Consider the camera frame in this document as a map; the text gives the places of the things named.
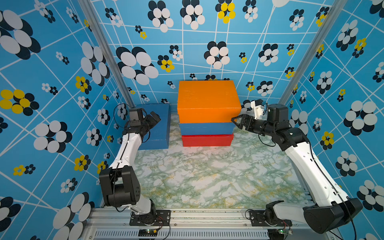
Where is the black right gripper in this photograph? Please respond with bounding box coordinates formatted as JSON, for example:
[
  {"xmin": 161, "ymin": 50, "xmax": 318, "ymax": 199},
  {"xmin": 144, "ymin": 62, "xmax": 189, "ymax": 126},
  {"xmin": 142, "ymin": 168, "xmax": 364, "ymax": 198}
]
[{"xmin": 231, "ymin": 115, "xmax": 276, "ymax": 139}]

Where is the blue shoebox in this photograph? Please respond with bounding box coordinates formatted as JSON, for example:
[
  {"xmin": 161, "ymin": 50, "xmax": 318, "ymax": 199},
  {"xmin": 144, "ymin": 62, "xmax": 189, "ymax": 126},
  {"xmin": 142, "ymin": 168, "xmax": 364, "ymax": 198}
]
[
  {"xmin": 137, "ymin": 104, "xmax": 171, "ymax": 150},
  {"xmin": 180, "ymin": 123, "xmax": 235, "ymax": 136}
]

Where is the orange shoebox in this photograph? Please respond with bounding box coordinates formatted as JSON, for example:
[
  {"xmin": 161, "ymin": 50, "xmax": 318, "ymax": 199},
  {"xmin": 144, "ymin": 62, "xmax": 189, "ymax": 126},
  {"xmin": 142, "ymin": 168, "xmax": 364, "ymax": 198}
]
[{"xmin": 177, "ymin": 81, "xmax": 242, "ymax": 124}]

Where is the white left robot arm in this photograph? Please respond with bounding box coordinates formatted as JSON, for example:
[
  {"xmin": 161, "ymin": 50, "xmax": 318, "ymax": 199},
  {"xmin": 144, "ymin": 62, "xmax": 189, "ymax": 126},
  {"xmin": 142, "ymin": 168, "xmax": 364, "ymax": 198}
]
[{"xmin": 99, "ymin": 108, "xmax": 161, "ymax": 225}]

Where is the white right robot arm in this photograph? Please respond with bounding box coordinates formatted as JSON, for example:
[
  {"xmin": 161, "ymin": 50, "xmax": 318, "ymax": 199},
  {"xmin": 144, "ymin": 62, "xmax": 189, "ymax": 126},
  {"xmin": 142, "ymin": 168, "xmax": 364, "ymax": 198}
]
[{"xmin": 231, "ymin": 100, "xmax": 363, "ymax": 234}]

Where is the red shoebox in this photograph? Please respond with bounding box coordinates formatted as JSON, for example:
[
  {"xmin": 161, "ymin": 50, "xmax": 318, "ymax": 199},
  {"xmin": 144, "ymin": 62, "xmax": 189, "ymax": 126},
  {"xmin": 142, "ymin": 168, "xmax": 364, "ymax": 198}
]
[{"xmin": 182, "ymin": 134, "xmax": 234, "ymax": 147}]

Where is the left green circuit board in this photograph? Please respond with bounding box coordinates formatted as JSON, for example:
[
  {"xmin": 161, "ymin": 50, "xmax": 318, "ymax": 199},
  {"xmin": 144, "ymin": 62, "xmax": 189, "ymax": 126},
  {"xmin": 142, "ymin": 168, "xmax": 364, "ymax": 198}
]
[{"xmin": 138, "ymin": 229, "xmax": 159, "ymax": 239}]

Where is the green circuit board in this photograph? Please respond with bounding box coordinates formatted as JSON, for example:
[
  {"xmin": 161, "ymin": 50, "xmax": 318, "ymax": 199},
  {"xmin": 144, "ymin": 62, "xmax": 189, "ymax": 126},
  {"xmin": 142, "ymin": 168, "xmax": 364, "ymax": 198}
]
[
  {"xmin": 268, "ymin": 229, "xmax": 293, "ymax": 240},
  {"xmin": 138, "ymin": 229, "xmax": 159, "ymax": 239}
]

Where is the right green circuit board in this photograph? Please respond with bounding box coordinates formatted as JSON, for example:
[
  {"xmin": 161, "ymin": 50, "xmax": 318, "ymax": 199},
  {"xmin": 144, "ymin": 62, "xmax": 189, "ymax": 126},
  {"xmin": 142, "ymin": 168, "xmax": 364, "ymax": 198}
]
[{"xmin": 268, "ymin": 229, "xmax": 293, "ymax": 240}]

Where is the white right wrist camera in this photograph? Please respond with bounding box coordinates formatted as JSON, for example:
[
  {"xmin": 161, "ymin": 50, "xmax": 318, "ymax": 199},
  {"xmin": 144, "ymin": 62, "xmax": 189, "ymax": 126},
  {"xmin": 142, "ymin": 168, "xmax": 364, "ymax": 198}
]
[{"xmin": 251, "ymin": 99, "xmax": 267, "ymax": 120}]

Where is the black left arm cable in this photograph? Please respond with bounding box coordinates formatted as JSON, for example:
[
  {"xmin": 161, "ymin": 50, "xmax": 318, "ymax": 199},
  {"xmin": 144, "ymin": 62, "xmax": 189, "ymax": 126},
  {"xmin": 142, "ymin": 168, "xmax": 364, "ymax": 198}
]
[{"xmin": 112, "ymin": 103, "xmax": 151, "ymax": 211}]

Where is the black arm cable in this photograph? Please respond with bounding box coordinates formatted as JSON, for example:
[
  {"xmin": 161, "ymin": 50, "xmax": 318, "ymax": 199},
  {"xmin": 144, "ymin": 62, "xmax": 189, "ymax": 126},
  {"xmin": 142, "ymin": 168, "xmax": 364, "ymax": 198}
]
[
  {"xmin": 112, "ymin": 103, "xmax": 151, "ymax": 211},
  {"xmin": 257, "ymin": 131, "xmax": 358, "ymax": 240}
]

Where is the right aluminium corner post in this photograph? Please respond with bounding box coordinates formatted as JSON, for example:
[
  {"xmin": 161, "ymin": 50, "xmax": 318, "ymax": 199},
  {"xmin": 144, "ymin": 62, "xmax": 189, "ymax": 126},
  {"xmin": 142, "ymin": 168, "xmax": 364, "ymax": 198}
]
[{"xmin": 279, "ymin": 0, "xmax": 348, "ymax": 105}]

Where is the aluminium corner post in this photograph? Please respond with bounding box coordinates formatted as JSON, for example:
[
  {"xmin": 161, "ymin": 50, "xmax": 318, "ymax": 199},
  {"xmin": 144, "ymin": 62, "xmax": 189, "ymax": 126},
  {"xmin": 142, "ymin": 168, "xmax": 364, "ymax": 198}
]
[
  {"xmin": 279, "ymin": 0, "xmax": 348, "ymax": 105},
  {"xmin": 79, "ymin": 0, "xmax": 136, "ymax": 108}
]

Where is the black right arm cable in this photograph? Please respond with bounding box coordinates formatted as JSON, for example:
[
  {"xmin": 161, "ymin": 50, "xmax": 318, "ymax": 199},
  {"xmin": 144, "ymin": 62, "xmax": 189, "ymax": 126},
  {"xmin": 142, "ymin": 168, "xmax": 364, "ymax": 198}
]
[{"xmin": 257, "ymin": 131, "xmax": 358, "ymax": 240}]

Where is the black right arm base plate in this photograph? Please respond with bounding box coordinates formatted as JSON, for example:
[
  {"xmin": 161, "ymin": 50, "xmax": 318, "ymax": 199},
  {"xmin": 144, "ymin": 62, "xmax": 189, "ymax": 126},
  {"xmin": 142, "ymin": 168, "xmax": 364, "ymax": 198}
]
[{"xmin": 245, "ymin": 209, "xmax": 293, "ymax": 228}]

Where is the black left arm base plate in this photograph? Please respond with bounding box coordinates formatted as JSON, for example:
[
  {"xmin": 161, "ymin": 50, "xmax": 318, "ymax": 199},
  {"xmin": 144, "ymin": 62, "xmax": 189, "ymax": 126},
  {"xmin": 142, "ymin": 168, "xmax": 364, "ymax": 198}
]
[{"xmin": 129, "ymin": 210, "xmax": 171, "ymax": 227}]

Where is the aluminium front rail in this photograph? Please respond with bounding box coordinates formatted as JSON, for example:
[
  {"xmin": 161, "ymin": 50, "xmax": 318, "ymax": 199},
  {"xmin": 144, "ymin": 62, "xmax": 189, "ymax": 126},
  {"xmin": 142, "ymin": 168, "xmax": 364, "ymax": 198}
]
[{"xmin": 81, "ymin": 208, "xmax": 341, "ymax": 240}]

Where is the left aluminium corner post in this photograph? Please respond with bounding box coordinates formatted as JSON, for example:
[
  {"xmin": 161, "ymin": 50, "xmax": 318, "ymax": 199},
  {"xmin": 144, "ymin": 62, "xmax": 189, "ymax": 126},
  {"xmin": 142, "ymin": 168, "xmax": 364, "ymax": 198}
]
[{"xmin": 79, "ymin": 0, "xmax": 136, "ymax": 108}]

